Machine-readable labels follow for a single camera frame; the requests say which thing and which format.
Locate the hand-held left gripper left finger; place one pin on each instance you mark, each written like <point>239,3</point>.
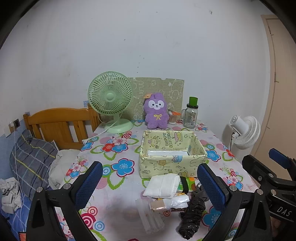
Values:
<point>89,183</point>

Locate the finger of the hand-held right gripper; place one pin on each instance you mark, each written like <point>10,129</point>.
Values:
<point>256,169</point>
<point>280,158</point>

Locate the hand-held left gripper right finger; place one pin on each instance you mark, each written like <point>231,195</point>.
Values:
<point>212,187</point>

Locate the grey bag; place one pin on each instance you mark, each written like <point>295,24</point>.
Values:
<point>200,194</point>

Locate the green tissue pack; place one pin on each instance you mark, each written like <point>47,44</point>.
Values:
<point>192,180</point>

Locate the black plastic bag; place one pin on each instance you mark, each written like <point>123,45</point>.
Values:
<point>193,215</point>

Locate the white plastic bag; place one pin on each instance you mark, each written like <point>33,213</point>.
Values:
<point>177,200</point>

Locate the white cloth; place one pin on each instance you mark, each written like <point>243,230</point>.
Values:
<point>161,185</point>

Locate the yellow printed storage box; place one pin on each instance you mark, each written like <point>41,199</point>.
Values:
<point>166,164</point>

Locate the clear plastic pouch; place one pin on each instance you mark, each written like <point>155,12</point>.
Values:
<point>150,220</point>

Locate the white bunched blanket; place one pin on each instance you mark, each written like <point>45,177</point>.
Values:
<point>62,166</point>

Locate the white standing fan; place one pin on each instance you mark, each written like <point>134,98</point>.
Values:
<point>248,132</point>

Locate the grey plaid pillow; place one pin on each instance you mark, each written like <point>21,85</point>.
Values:
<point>32,157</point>

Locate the beige door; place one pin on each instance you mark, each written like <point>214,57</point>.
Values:
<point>282,92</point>

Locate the glass jar with green lid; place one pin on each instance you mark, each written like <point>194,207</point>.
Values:
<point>190,118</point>

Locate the cotton swab jar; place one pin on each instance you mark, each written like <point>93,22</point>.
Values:
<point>172,119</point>

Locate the grey crumpled cloth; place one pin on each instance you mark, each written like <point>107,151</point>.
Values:
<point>9,192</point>

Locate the blue bed sheet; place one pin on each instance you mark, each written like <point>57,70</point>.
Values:
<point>13,220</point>

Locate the green desk fan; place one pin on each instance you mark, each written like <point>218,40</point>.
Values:
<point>110,96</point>

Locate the purple plush toy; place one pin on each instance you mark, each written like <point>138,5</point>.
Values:
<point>155,115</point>

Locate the green printed board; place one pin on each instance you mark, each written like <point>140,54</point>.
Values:
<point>159,87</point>

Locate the wall socket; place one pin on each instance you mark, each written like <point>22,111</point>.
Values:
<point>16,123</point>

